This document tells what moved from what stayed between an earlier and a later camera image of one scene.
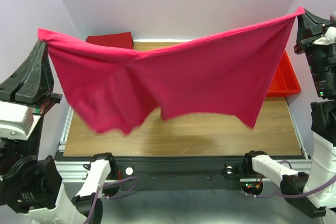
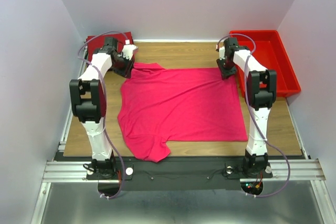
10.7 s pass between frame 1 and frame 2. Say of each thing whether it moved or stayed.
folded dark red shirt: stayed
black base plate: stayed
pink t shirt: moved
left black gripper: moved
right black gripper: moved
